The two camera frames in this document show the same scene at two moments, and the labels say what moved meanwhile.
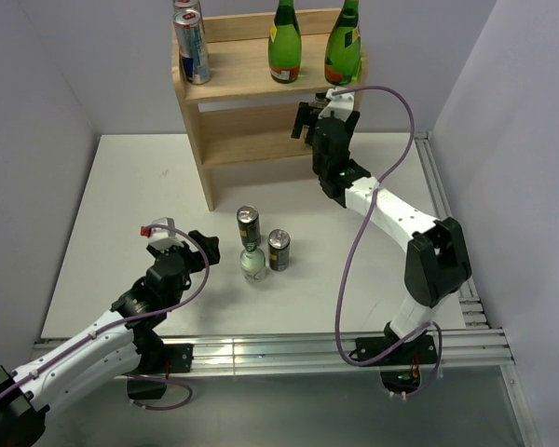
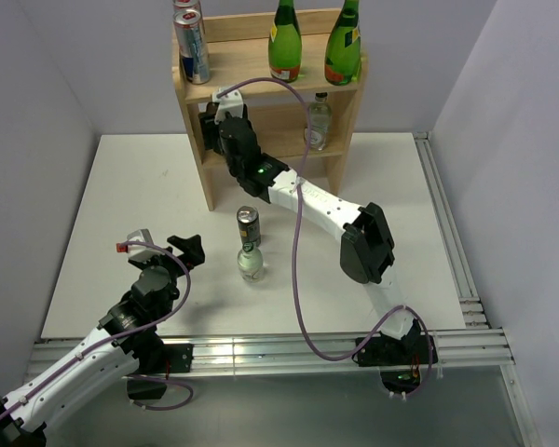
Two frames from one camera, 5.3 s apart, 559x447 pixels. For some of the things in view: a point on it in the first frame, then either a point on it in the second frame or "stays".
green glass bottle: x=285 y=45 stays
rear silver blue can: x=189 y=5 stays
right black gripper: x=306 y=116 to x=210 y=131
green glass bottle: x=343 y=53 stays
